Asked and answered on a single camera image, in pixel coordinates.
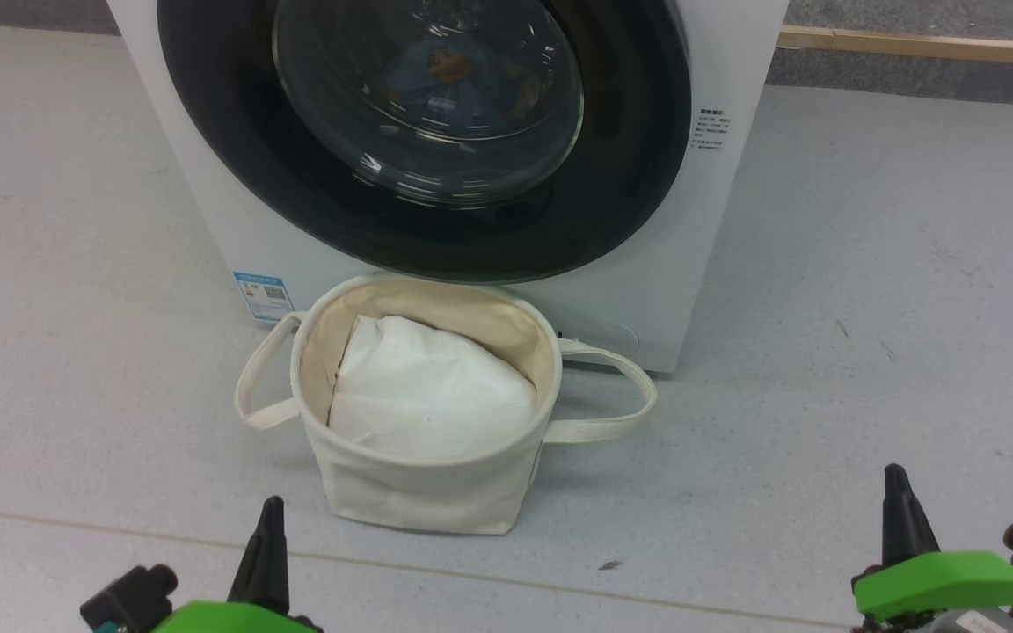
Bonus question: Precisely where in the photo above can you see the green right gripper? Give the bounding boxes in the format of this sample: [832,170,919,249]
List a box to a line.
[851,463,1013,622]

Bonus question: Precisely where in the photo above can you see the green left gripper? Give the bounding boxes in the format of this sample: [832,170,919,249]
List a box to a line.
[149,497,325,633]

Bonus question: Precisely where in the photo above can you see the blue cartoon print garment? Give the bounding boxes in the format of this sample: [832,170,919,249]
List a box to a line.
[382,39,553,126]

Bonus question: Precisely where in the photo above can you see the white front-load washing machine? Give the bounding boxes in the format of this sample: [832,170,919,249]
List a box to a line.
[106,0,790,375]

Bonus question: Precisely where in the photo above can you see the printed text notice label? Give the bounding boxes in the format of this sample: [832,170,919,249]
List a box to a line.
[690,106,732,153]

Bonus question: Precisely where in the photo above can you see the cream canvas laundry basket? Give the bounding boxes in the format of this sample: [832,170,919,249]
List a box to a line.
[235,273,658,536]

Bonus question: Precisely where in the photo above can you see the blue energy label sticker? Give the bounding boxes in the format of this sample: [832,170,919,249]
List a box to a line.
[233,270,295,325]

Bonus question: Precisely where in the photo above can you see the wooden floor trim strip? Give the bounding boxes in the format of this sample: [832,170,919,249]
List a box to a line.
[776,24,1013,70]

